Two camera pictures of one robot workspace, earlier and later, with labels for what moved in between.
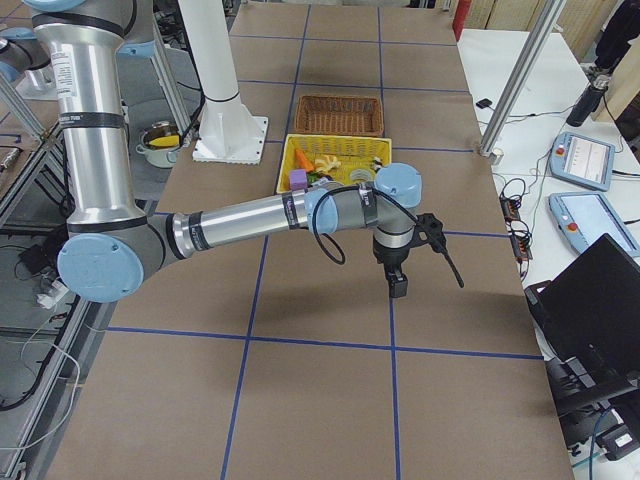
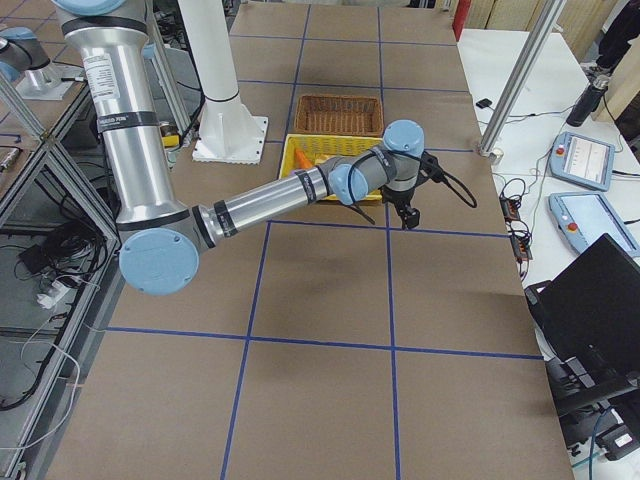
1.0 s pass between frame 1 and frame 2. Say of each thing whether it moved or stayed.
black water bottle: stayed
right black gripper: moved
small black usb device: stayed
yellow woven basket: stayed
